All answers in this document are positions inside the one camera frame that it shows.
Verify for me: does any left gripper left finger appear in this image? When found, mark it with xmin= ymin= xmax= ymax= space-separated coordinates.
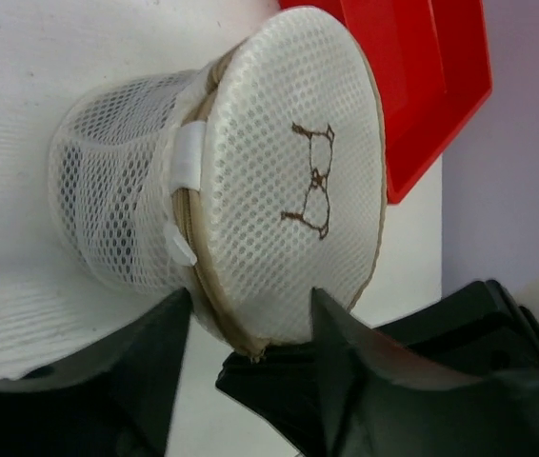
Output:
xmin=0 ymin=288 xmax=192 ymax=456

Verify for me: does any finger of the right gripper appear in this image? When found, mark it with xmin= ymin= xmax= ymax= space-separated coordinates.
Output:
xmin=215 ymin=345 xmax=346 ymax=456

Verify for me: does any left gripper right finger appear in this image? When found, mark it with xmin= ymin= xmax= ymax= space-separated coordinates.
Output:
xmin=310 ymin=288 xmax=539 ymax=456

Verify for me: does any white mesh laundry bag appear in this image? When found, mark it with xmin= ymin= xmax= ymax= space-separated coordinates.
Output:
xmin=49 ymin=7 xmax=387 ymax=359

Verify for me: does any red plastic tray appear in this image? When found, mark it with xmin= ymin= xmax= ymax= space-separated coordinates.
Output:
xmin=276 ymin=0 xmax=494 ymax=206

